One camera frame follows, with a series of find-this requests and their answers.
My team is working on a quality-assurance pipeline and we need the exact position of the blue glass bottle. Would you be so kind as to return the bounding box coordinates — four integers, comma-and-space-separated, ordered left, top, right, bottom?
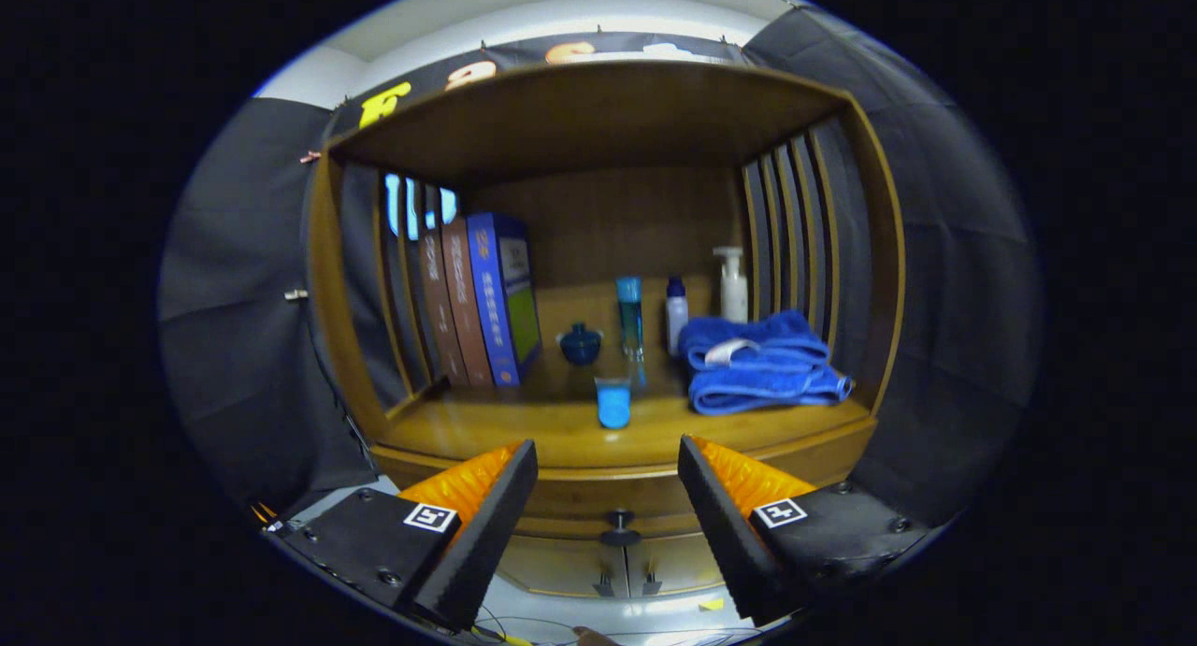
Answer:
615, 276, 646, 365

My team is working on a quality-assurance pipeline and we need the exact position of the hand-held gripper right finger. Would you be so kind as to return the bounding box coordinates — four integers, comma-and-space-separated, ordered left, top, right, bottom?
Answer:
677, 434, 931, 628

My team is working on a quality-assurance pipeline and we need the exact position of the light blue tube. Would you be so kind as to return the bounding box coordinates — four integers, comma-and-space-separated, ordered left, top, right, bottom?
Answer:
595, 377, 632, 430

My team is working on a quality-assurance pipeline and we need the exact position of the folded blue towel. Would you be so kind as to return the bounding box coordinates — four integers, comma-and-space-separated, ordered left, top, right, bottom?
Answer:
678, 310, 854, 415

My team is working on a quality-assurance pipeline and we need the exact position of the dark brown book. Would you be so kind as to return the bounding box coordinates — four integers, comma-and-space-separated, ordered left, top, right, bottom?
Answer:
416, 230, 469, 387

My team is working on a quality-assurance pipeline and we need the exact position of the white pump bottle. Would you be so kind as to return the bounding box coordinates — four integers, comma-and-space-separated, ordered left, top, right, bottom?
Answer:
713, 246, 749, 324

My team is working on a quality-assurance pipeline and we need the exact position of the wooden cabinet door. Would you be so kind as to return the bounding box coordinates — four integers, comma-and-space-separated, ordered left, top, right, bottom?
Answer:
625, 532, 740, 598
496, 534, 629, 598

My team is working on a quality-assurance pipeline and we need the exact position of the wooden cabinet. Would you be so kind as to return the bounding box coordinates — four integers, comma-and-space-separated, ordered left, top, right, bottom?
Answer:
304, 59, 908, 619

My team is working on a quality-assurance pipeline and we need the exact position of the wooden drawer with black knob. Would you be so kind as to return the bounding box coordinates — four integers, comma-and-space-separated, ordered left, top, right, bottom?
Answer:
510, 476, 712, 547

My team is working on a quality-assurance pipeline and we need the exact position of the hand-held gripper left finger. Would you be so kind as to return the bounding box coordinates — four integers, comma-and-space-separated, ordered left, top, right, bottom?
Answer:
271, 438, 541, 633

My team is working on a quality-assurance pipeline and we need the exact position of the wooden countertop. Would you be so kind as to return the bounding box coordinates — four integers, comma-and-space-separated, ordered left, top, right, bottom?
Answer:
374, 347, 880, 483

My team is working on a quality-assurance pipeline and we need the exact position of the blue lidded teacup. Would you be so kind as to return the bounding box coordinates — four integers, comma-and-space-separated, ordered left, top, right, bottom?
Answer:
558, 323, 603, 366

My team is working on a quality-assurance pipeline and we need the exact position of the white bottle with blue cap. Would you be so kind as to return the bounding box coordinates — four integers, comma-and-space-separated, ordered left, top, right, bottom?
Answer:
665, 277, 690, 357

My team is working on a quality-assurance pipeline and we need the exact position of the thick blue book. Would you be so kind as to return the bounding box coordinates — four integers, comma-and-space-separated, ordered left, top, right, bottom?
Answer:
466, 212, 543, 387

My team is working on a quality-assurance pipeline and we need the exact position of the reddish brown book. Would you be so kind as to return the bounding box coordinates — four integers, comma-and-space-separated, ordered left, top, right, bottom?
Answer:
440, 218, 495, 387

